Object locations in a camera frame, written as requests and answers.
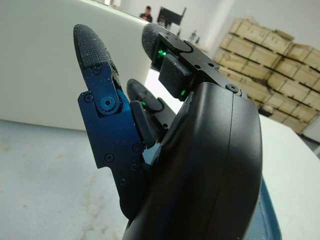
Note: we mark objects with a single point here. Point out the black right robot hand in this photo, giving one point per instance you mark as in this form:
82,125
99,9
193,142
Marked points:
200,162

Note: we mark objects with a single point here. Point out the cream two-slot toaster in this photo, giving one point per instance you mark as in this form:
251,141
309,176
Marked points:
50,62

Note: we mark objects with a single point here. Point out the blue plastic tray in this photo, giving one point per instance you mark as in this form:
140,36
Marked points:
270,212

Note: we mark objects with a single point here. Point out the stack of wooden crates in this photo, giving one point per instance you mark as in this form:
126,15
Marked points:
275,55

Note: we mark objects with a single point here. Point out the black computer monitor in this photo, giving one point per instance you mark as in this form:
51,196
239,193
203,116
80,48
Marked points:
171,15

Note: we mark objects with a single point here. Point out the seated person in black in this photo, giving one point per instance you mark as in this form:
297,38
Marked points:
146,13

